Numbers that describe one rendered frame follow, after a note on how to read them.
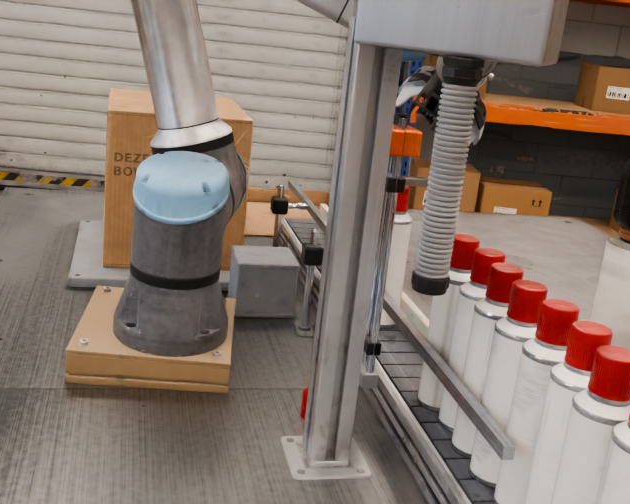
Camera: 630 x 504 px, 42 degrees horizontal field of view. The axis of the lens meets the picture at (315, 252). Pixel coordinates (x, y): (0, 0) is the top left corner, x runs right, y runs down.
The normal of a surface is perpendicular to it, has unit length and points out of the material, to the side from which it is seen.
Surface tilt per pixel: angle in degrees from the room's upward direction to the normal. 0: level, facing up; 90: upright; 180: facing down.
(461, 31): 90
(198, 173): 11
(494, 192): 89
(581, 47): 90
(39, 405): 0
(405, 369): 0
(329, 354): 90
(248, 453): 0
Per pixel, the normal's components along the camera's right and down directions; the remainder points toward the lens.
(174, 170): 0.12, -0.88
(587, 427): -0.69, 0.14
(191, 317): 0.49, 0.07
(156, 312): -0.15, 0.02
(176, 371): 0.07, 0.29
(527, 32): -0.39, 0.22
